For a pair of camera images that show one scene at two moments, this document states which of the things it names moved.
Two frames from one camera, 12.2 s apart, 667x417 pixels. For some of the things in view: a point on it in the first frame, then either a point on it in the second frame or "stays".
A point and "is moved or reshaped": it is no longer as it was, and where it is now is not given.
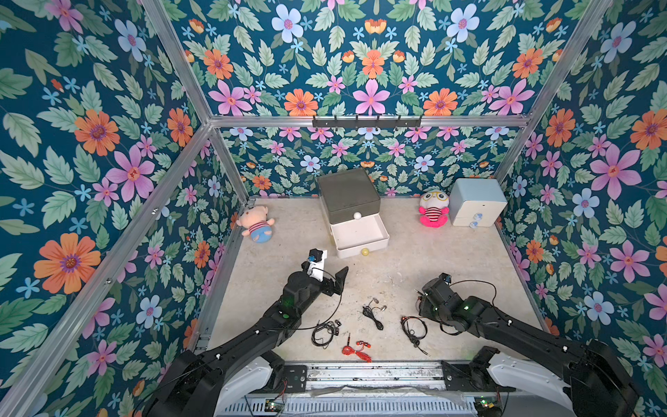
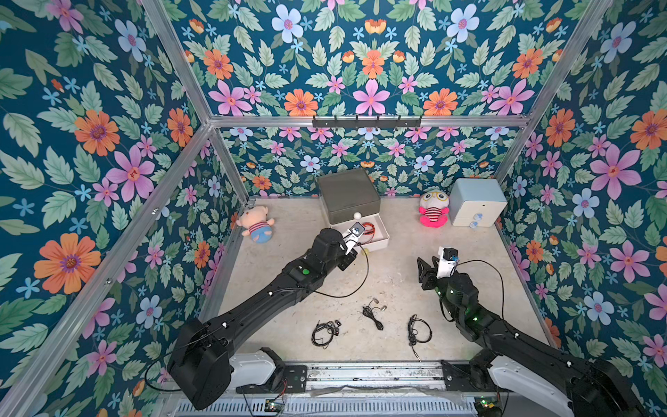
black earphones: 367,311 stays
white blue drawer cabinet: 476,202 stays
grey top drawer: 347,194 stays
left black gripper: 336,283 -> 346,260
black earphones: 415,340 is moved or reshaped
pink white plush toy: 434,208 stays
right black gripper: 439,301 -> 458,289
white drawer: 360,235 stays
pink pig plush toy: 259,227 stays
